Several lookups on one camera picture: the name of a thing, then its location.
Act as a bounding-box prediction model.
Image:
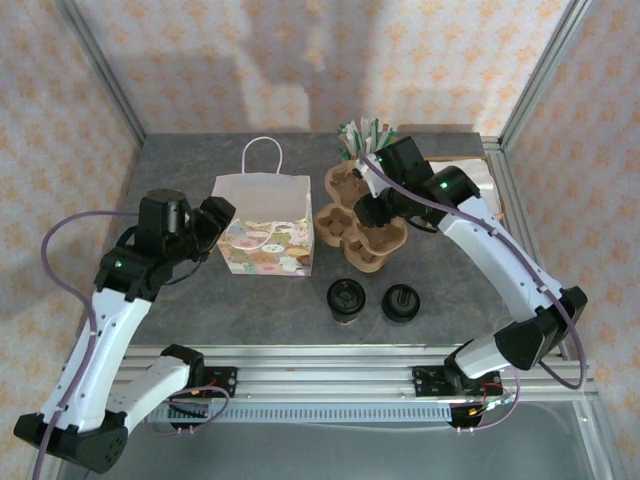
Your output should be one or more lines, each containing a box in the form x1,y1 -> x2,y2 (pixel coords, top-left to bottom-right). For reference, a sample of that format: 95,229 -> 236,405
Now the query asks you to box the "brown pulp cup carrier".
314,158 -> 407,275

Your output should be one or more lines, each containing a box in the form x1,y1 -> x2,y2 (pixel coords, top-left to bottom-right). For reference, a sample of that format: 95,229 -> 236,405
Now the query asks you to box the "coffee cup with black lid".
380,282 -> 420,324
325,278 -> 367,325

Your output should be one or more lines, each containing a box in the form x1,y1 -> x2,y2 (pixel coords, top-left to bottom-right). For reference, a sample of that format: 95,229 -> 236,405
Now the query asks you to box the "cartoon print paper bag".
212,135 -> 316,277

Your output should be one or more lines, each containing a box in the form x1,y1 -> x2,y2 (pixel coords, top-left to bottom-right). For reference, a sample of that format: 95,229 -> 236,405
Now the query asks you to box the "brown cardboard napkin box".
427,157 -> 506,221

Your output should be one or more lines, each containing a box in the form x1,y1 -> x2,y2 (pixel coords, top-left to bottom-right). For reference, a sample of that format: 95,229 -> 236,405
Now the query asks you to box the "grey metal lower panel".
29,399 -> 616,480

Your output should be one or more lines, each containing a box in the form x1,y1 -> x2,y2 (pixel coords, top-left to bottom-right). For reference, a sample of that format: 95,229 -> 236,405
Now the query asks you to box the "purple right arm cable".
358,153 -> 587,435

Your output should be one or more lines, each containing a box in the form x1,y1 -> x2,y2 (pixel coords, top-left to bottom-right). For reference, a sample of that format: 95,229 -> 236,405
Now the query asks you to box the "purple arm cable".
30,209 -> 232,480
358,153 -> 587,435

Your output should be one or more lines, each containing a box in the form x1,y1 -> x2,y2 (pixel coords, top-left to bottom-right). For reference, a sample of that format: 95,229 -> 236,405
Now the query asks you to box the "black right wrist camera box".
373,135 -> 435,187

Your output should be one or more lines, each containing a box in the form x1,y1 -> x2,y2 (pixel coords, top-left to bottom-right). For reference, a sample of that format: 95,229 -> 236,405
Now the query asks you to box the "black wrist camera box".
137,188 -> 194,237
373,135 -> 435,187

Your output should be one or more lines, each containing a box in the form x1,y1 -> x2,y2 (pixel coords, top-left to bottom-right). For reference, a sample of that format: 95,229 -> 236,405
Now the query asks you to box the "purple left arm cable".
30,209 -> 232,480

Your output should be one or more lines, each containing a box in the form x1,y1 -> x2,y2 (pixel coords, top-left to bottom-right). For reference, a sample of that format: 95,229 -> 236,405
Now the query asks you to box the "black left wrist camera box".
137,188 -> 194,237

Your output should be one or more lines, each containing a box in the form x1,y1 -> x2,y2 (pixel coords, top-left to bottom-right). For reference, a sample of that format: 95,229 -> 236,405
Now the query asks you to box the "red orange wire bundle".
464,382 -> 516,419
167,380 -> 224,407

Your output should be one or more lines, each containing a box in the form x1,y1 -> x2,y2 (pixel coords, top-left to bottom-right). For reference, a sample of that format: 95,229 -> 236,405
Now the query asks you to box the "aluminium frame post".
498,0 -> 592,147
572,397 -> 617,480
64,0 -> 147,145

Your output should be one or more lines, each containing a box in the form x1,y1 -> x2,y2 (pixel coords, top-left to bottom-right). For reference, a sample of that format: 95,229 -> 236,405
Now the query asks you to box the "aluminium table edge rail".
124,343 -> 571,362

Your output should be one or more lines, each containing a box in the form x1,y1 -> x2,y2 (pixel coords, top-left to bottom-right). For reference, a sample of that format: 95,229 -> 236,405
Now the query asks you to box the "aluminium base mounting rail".
59,360 -> 599,401

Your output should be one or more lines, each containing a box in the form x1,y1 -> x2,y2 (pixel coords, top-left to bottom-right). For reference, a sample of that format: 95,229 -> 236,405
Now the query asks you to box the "grey slotted cable duct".
152,402 -> 454,425

